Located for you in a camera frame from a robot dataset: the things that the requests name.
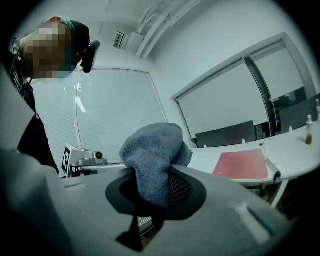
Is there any white roller blind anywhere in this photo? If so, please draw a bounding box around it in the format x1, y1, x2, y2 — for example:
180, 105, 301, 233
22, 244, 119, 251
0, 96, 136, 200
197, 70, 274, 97
176, 57, 270, 140
251, 46, 307, 101

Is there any white ceiling vent unit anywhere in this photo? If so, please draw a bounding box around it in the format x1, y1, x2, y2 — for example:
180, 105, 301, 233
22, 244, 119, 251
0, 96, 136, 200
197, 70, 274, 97
112, 31, 146, 51

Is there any bottle with orange drink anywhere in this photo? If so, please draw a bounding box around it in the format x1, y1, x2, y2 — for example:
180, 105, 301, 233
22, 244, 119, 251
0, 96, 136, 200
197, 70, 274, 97
305, 114, 314, 145

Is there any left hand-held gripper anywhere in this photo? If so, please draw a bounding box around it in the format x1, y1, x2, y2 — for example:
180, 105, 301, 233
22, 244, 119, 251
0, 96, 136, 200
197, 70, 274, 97
61, 143, 110, 179

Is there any person's head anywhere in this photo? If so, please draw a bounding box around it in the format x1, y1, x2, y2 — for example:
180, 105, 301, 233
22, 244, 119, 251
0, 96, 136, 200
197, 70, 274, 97
19, 19, 77, 84

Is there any teal hair band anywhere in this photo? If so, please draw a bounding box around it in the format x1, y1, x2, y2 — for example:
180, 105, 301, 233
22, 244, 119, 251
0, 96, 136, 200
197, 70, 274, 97
60, 16, 76, 32

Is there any dark blue pouch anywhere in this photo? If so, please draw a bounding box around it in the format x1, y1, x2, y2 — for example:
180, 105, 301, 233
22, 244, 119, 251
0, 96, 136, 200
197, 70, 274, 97
119, 122, 194, 210

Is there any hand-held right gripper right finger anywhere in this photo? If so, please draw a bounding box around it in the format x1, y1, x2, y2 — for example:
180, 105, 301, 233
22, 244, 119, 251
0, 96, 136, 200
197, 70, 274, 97
141, 163, 298, 256

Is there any dark desk divider panel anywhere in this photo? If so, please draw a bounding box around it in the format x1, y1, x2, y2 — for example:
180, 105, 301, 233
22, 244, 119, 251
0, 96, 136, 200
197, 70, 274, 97
194, 120, 258, 149
278, 93, 320, 134

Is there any black head-mounted camera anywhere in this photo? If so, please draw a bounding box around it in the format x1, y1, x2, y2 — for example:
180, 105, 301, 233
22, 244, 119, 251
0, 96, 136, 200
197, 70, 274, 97
80, 40, 101, 74

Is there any person's striped shirt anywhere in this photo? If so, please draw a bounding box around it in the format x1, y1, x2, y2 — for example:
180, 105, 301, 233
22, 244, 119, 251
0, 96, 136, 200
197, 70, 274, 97
8, 36, 36, 112

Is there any white power strip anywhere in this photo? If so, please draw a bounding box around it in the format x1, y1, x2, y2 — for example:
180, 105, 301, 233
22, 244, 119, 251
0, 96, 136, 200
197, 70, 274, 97
263, 156, 282, 181

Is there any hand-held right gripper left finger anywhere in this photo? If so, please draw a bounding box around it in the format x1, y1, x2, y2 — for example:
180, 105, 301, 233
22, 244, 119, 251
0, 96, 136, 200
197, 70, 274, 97
0, 147, 144, 256

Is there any red mat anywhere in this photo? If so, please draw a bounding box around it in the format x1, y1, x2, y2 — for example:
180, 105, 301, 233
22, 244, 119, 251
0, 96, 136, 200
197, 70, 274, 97
211, 148, 269, 180

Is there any person's black garment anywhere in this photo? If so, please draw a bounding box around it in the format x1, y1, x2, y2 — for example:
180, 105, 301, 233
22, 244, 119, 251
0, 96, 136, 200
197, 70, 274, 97
17, 109, 60, 176

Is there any white ceiling duct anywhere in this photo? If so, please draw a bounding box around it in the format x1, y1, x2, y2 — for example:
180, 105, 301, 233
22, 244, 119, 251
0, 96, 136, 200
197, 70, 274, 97
136, 0, 203, 60

